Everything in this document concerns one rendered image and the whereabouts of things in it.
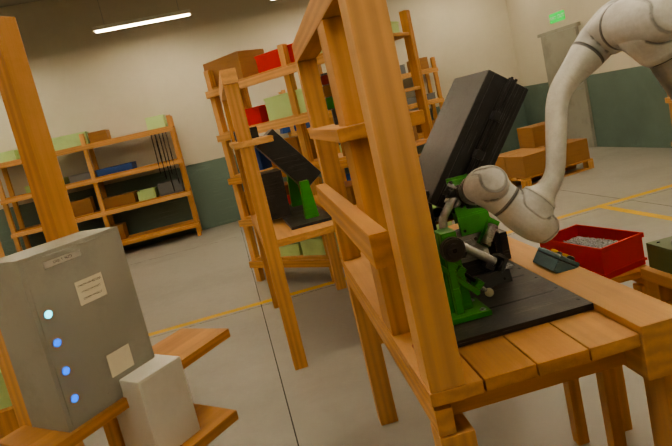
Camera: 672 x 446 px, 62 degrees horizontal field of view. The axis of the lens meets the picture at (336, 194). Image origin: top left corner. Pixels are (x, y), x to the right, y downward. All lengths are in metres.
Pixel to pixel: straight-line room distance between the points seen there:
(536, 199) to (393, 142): 0.53
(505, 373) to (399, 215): 0.48
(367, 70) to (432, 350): 0.67
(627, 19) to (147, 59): 9.93
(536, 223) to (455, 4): 10.64
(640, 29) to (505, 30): 10.95
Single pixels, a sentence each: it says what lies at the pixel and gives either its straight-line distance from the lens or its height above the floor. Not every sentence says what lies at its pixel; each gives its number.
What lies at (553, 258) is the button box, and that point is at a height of 0.94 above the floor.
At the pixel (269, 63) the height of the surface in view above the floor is 2.18.
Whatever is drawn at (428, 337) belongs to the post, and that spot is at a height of 1.02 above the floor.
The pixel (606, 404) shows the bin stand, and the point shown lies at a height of 0.34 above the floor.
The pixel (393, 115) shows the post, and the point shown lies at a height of 1.55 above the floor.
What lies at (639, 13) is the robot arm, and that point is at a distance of 1.61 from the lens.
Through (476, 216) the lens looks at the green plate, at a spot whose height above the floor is 1.12.
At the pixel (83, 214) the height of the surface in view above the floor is 0.86.
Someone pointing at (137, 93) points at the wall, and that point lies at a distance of 10.98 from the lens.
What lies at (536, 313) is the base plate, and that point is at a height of 0.90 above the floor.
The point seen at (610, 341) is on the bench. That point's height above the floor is 0.88.
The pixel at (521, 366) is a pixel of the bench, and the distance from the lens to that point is 1.52.
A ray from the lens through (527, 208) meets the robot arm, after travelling 1.64.
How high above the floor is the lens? 1.58
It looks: 8 degrees down
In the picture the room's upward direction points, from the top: 13 degrees counter-clockwise
